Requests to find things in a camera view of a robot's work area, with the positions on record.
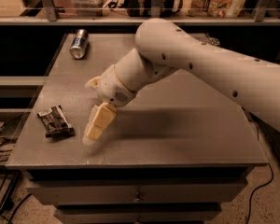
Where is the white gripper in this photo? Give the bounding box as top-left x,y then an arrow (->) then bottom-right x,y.
82,65 -> 136,146

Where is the rxbar chocolate bar wrapper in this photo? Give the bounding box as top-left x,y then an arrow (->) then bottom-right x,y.
37,105 -> 75,138

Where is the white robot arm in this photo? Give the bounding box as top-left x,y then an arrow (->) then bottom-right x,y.
84,18 -> 280,141

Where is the silver blue redbull can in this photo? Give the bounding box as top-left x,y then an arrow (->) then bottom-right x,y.
69,29 -> 89,60

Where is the grey drawer cabinet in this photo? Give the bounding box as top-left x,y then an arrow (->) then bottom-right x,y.
7,34 -> 267,224

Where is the round drawer knob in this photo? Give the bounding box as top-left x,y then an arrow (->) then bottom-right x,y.
133,195 -> 143,203

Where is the black backpack on shelf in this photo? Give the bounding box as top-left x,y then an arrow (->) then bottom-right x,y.
121,0 -> 183,17

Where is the clear plastic water bottle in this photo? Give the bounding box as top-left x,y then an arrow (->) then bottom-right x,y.
200,37 -> 220,47

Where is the printed snack bag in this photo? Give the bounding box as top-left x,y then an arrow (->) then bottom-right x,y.
188,0 -> 246,18

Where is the grey metal shelf rail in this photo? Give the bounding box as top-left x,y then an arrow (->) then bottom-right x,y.
0,0 -> 280,26

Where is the black floor cable right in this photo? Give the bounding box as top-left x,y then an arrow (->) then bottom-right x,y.
245,162 -> 274,224

